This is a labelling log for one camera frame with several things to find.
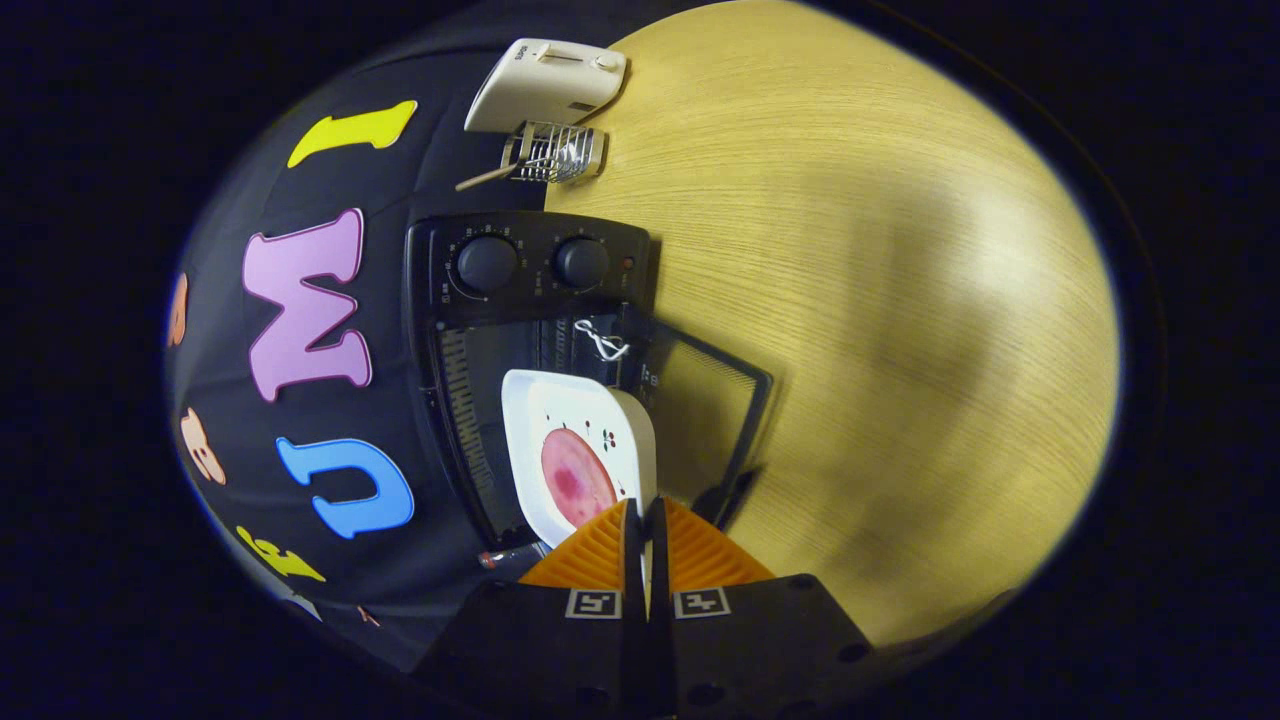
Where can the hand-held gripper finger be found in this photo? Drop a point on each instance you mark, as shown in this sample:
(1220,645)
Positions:
(634,570)
(659,575)

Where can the pink meat slice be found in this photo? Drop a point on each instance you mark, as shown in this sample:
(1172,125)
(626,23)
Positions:
(575,480)

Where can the white square plate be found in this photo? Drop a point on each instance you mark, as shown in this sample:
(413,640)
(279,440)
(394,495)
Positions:
(545,405)

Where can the black toaster oven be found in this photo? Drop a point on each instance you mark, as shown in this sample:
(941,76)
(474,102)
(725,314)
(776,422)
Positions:
(520,300)

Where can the white bread toaster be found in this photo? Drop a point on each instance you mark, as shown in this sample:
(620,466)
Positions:
(545,85)

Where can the pink cloth clip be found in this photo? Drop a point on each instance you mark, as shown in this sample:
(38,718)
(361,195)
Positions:
(368,617)

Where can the wooden stick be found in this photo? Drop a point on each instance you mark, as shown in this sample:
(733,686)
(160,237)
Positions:
(485,179)

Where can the clear utensil holder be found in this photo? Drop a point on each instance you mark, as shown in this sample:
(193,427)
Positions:
(555,152)

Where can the black backdrop cloth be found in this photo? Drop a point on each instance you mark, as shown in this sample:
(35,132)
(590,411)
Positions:
(230,430)

